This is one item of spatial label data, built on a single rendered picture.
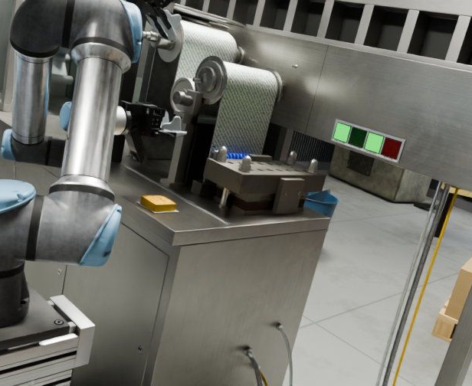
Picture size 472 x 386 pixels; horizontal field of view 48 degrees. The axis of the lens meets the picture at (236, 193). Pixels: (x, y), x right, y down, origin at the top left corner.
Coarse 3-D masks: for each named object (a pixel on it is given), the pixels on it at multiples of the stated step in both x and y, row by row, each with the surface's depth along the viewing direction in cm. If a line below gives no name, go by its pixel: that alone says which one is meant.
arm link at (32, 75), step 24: (48, 0) 99; (24, 24) 101; (48, 24) 100; (24, 48) 105; (48, 48) 106; (24, 72) 110; (48, 72) 113; (24, 96) 115; (48, 96) 120; (24, 120) 120; (24, 144) 126; (48, 144) 130
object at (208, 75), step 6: (204, 72) 163; (210, 72) 161; (204, 78) 163; (210, 78) 161; (216, 78) 161; (198, 84) 164; (204, 84) 163; (210, 84) 161; (204, 90) 163; (210, 90) 162
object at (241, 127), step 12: (228, 108) 165; (240, 108) 168; (252, 108) 172; (264, 108) 176; (228, 120) 166; (240, 120) 170; (252, 120) 174; (264, 120) 178; (216, 132) 165; (228, 132) 168; (240, 132) 172; (252, 132) 176; (264, 132) 180; (216, 144) 166; (228, 144) 170; (240, 144) 173; (252, 144) 177
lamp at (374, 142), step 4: (368, 136) 162; (372, 136) 161; (376, 136) 160; (380, 136) 159; (368, 140) 162; (372, 140) 161; (376, 140) 160; (380, 140) 159; (368, 144) 162; (372, 144) 161; (376, 144) 160; (380, 144) 159; (368, 148) 162; (372, 148) 161; (376, 148) 160
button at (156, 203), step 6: (144, 198) 144; (150, 198) 144; (156, 198) 145; (162, 198) 147; (144, 204) 144; (150, 204) 142; (156, 204) 141; (162, 204) 142; (168, 204) 143; (174, 204) 145; (156, 210) 141; (162, 210) 143; (168, 210) 144; (174, 210) 145
